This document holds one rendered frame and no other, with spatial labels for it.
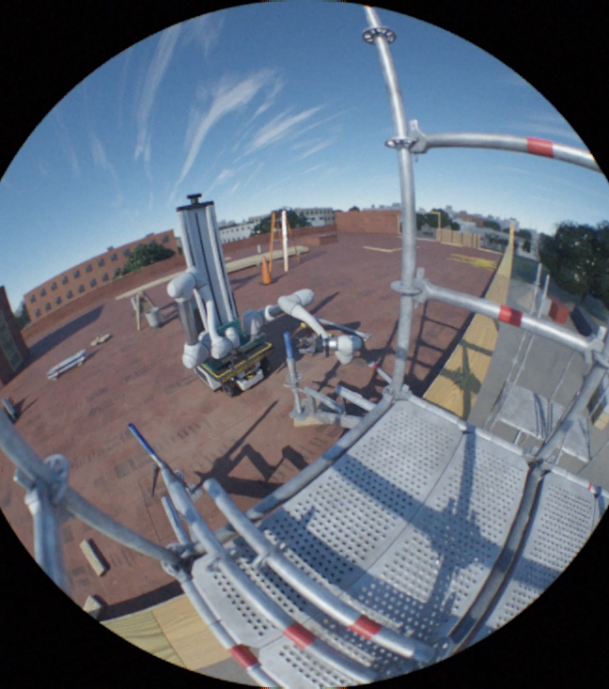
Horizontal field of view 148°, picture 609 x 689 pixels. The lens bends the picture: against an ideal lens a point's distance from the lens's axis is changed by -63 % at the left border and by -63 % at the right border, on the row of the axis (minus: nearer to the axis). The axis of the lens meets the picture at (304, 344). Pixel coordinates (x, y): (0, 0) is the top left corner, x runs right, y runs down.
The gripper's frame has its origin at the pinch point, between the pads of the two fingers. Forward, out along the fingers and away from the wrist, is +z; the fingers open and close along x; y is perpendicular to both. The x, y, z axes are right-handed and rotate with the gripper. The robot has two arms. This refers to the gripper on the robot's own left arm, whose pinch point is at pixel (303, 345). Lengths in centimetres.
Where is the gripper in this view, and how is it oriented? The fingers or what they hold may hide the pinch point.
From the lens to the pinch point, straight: 156.7
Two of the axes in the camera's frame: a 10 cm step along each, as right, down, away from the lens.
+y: -1.1, -8.6, -5.1
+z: -9.9, 0.5, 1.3
